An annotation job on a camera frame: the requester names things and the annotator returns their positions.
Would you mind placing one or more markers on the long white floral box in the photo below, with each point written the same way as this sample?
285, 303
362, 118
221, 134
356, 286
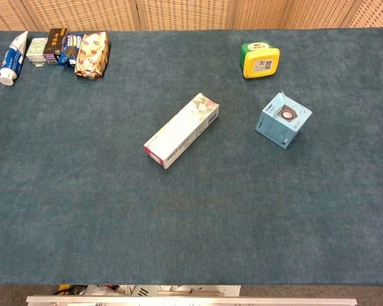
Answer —
182, 130

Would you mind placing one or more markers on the light blue cube box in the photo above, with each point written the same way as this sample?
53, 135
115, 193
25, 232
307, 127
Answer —
282, 122

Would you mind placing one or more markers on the dark brown gold-print box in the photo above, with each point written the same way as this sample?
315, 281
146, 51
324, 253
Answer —
55, 44

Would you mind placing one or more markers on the pale green small box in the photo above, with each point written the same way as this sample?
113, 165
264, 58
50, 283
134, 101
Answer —
35, 51

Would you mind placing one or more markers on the white blue tube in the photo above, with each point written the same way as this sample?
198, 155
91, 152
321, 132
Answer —
12, 57

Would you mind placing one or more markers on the teal felt table cloth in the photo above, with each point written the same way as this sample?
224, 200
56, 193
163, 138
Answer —
115, 207

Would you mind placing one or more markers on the yellow green square container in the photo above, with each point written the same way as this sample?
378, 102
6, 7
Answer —
261, 62

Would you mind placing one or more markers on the gold red snack bag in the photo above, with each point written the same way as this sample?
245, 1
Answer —
92, 55

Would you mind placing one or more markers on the woven wicker folding screen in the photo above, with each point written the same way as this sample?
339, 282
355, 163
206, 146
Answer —
185, 14

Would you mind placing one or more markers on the blue cookie pack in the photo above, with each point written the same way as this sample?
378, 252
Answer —
71, 51

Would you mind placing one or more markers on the aluminium rail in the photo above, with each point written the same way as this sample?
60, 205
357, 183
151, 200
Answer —
191, 301

